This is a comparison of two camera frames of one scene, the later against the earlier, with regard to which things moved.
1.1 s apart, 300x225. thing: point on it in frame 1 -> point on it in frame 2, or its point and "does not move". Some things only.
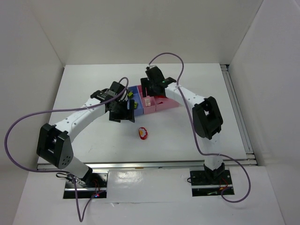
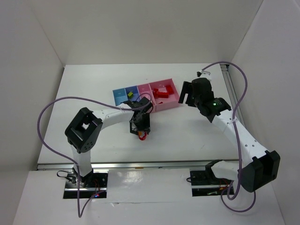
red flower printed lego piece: (143, 133) does not move
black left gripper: (122, 115) -> (139, 129)
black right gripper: (153, 89) -> (190, 94)
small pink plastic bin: (149, 102) does not move
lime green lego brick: (130, 94) does not move
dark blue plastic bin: (137, 98) does not move
